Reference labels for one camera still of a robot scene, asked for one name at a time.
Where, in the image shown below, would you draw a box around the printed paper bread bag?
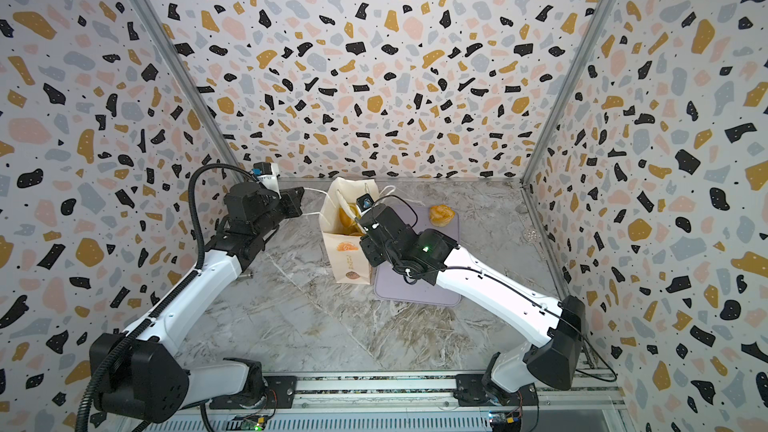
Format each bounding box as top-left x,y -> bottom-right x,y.
304,177 -> 380,285

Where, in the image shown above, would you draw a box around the round yellow tart bread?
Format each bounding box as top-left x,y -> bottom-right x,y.
338,203 -> 360,235

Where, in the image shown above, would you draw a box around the steel tongs white tips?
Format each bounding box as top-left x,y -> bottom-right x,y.
336,191 -> 363,236

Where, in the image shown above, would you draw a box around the knotted brown bun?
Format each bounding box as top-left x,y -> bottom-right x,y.
429,204 -> 456,227

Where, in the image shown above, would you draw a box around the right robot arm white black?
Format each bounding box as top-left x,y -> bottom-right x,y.
356,194 -> 585,394

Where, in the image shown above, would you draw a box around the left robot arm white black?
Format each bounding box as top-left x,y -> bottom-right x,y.
76,182 -> 304,431

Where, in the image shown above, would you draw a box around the lilac plastic tray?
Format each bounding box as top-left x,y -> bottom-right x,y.
373,200 -> 461,308

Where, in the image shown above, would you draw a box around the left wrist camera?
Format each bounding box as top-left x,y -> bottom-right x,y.
252,162 -> 280,194

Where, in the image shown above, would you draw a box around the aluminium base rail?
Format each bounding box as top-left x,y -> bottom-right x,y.
113,368 -> 628,432

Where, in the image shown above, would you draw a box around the black corrugated cable conduit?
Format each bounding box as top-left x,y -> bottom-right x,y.
74,163 -> 256,432

